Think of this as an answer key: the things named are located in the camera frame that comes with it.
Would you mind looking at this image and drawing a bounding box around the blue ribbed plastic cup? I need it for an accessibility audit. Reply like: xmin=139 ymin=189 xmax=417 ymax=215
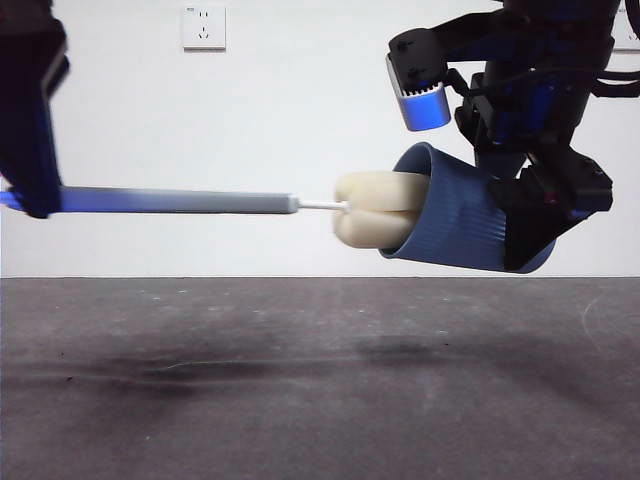
xmin=377 ymin=142 xmax=559 ymax=275

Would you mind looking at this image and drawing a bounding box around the cup brush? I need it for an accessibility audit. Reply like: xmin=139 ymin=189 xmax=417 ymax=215
xmin=0 ymin=171 xmax=432 ymax=250

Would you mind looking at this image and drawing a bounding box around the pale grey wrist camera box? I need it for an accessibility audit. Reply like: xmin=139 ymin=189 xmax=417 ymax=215
xmin=384 ymin=29 xmax=454 ymax=134
xmin=42 ymin=47 xmax=70 ymax=99

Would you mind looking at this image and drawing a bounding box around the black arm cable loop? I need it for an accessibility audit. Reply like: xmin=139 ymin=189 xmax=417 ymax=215
xmin=592 ymin=67 xmax=640 ymax=100

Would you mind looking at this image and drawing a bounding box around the white wall socket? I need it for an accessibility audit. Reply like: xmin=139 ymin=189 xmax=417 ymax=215
xmin=182 ymin=5 xmax=227 ymax=51
xmin=610 ymin=6 xmax=640 ymax=53

